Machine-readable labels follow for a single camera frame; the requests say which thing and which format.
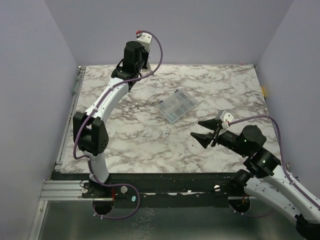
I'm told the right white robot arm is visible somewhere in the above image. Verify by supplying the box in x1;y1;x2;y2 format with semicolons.
190;117;320;240

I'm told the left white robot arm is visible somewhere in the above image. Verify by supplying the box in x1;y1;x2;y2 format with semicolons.
72;40;151;198

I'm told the clear plastic screw box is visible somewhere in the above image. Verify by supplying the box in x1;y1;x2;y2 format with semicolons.
156;87;199;124

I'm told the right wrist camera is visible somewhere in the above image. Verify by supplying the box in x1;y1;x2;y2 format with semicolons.
215;110;234;129

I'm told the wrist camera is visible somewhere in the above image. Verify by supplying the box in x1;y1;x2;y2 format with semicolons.
136;31;153;52
215;110;234;129

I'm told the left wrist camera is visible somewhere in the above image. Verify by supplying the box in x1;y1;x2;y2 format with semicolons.
136;31;153;52

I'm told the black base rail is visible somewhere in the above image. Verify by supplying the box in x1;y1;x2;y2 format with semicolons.
82;172;271;208

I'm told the aluminium extrusion rail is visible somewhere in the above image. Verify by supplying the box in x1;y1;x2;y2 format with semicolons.
40;180;82;201

